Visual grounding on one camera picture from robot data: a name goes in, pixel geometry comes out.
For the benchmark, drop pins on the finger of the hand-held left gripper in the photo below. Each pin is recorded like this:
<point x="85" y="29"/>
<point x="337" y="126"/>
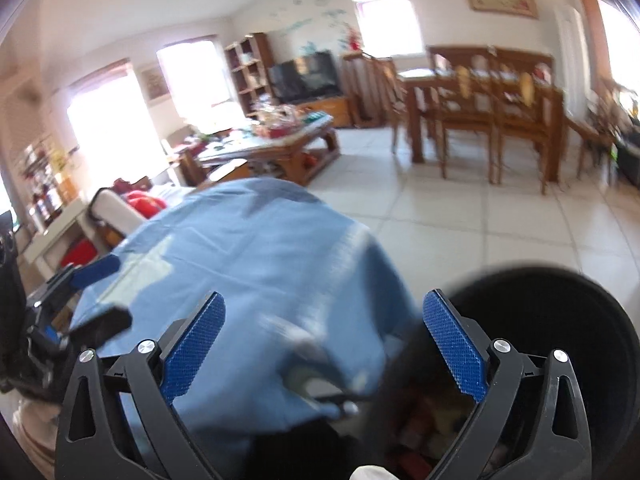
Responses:
<point x="107" y="322"/>
<point x="97" y="266"/>

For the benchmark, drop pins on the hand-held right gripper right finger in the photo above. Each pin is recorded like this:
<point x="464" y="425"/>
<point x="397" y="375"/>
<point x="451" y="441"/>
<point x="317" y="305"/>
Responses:
<point x="457" y="350"/>

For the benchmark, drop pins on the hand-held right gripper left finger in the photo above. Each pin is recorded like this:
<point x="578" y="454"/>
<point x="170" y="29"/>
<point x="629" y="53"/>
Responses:
<point x="195" y="350"/>

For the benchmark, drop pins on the black trash bin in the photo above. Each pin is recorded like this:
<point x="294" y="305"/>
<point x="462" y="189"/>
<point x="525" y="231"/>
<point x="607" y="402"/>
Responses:
<point x="575" y="320"/>

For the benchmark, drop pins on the person's right hand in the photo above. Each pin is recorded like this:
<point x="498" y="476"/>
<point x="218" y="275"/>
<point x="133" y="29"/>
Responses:
<point x="372" y="474"/>

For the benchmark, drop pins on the red box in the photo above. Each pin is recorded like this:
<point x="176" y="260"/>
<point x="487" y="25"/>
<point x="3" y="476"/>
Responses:
<point x="79" y="255"/>

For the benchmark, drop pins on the white cabinet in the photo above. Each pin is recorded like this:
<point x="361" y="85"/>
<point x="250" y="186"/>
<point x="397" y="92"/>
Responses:
<point x="60" y="225"/>

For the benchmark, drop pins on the white sofa cushion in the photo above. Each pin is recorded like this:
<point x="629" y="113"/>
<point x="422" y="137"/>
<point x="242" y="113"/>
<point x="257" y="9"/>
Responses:
<point x="112" y="210"/>

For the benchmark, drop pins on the dark glass bottle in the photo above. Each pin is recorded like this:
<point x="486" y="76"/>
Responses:
<point x="54" y="202"/>
<point x="40" y="207"/>

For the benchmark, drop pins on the red cushion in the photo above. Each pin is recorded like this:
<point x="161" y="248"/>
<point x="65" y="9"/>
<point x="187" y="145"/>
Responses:
<point x="145" y="205"/>

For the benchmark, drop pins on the blue patterned tablecloth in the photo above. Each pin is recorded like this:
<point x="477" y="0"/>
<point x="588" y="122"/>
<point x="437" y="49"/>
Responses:
<point x="250" y="260"/>

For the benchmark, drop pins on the wooden armchair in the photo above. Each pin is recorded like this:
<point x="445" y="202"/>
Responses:
<point x="175" y="142"/>

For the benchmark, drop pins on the wooden sofa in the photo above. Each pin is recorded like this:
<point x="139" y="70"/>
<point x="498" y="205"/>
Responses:
<point x="230" y="170"/>

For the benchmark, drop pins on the small framed picture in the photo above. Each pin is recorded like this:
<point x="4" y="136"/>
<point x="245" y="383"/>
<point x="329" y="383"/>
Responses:
<point x="154" y="82"/>

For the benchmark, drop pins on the wooden coffee table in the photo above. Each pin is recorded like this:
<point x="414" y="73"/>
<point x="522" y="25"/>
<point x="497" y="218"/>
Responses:
<point x="300" y="155"/>

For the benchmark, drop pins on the pile of small household items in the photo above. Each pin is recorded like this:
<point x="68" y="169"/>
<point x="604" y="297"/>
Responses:
<point x="272" y="122"/>

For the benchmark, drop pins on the wooden dining table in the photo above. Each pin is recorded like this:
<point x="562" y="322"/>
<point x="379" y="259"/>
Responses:
<point x="415" y="125"/>

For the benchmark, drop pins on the wooden bookshelf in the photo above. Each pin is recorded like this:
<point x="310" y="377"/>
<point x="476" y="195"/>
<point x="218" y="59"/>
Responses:
<point x="267" y="70"/>

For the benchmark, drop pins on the wooden television stand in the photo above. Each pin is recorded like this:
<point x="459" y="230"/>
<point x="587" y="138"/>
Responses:
<point x="325" y="112"/>

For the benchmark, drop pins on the tall wooden stand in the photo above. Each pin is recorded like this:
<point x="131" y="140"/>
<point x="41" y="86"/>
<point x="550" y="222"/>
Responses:
<point x="360" y="90"/>

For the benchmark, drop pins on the black television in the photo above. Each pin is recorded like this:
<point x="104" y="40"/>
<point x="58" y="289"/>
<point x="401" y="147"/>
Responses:
<point x="305" y="77"/>

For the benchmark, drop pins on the white standing air conditioner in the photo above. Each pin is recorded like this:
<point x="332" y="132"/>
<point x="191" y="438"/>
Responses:
<point x="570" y="60"/>

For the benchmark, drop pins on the red ornament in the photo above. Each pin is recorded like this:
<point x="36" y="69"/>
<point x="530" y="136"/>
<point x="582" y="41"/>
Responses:
<point x="355" y="39"/>

